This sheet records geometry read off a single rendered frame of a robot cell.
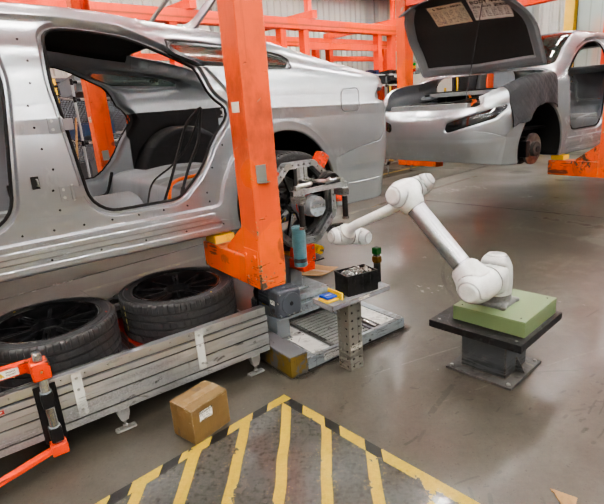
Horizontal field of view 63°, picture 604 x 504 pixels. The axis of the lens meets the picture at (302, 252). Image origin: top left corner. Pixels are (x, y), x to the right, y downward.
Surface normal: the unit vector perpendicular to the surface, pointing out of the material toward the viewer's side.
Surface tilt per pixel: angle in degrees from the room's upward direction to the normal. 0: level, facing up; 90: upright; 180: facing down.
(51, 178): 90
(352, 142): 90
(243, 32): 90
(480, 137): 91
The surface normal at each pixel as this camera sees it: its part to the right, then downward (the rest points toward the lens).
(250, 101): 0.60, 0.18
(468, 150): -0.38, 0.56
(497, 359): -0.73, 0.25
